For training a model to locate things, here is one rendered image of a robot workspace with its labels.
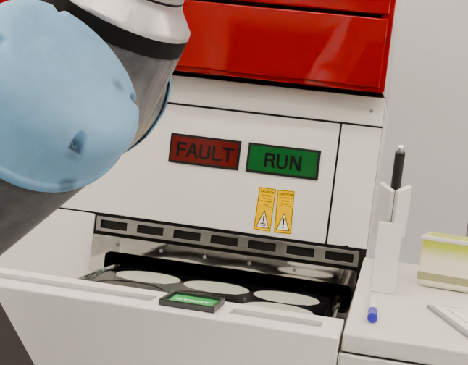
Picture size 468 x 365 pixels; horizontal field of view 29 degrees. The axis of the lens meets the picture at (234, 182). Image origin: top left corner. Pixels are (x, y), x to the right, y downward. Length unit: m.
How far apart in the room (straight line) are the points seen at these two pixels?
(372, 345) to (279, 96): 0.70
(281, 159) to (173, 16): 0.83
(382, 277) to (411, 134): 1.85
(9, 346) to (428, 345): 0.37
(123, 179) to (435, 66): 1.62
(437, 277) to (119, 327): 0.49
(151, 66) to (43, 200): 0.15
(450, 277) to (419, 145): 1.75
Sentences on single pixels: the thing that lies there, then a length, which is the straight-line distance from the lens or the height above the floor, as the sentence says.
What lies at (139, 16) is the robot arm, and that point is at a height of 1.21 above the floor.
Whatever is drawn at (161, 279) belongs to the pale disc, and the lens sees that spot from 1.41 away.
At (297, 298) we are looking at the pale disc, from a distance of 1.39.
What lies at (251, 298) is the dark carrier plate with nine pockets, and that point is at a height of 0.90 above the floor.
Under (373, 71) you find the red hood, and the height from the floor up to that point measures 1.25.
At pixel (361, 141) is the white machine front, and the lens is 1.46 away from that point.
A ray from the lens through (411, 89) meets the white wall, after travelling 2.95.
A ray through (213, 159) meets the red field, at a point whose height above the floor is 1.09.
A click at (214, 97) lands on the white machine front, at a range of 1.49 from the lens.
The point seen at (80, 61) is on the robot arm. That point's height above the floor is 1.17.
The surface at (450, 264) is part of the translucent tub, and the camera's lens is 1.22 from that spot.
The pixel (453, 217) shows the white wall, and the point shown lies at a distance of 2.96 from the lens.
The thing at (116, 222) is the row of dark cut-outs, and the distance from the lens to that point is 1.53.
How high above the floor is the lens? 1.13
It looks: 3 degrees down
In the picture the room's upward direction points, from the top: 7 degrees clockwise
